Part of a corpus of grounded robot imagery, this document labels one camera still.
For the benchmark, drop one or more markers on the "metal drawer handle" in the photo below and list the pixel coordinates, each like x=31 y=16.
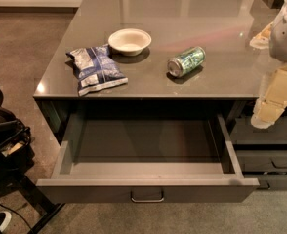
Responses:
x=147 y=196

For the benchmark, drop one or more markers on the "white paper bowl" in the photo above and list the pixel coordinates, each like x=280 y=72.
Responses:
x=129 y=41

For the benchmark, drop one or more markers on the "blue chip bag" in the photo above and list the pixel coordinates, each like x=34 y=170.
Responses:
x=95 y=70

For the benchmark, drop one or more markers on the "green soda can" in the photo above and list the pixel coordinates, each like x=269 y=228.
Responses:
x=186 y=61

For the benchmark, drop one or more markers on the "grey lower side drawers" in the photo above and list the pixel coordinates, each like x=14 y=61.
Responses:
x=262 y=153

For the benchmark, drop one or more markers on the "open grey top drawer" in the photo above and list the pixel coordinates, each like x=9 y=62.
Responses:
x=103 y=161

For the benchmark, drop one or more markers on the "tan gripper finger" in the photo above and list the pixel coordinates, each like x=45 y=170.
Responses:
x=272 y=100
x=261 y=40

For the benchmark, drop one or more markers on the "grey cabinet counter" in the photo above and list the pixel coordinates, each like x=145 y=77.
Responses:
x=228 y=79

